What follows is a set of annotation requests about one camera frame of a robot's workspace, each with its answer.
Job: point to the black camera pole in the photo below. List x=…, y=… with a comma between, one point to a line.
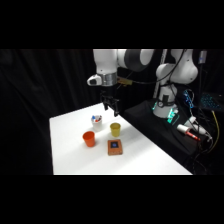
x=201, y=86

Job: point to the orange plastic cup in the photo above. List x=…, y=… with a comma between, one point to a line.
x=89, y=138

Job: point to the keyboard with cyan backlight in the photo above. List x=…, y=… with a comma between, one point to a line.
x=210, y=101

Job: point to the brown block with blue square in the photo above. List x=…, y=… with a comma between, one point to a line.
x=114, y=147

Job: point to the black curtain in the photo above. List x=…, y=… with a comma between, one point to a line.
x=43, y=93

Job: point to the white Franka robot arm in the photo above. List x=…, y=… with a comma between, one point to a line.
x=106, y=61

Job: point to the green lit control box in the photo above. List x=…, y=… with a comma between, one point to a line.
x=173, y=115

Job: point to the black robot stand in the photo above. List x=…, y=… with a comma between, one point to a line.
x=156, y=133

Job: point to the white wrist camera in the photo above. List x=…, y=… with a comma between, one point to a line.
x=94, y=80

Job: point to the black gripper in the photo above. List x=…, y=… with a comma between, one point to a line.
x=108, y=93

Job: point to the yellow plastic cup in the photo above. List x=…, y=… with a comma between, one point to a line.
x=115, y=129

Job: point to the tan wooden piece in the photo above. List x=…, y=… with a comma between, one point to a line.
x=124, y=80

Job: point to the white cup with small items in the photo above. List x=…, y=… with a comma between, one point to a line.
x=97, y=122

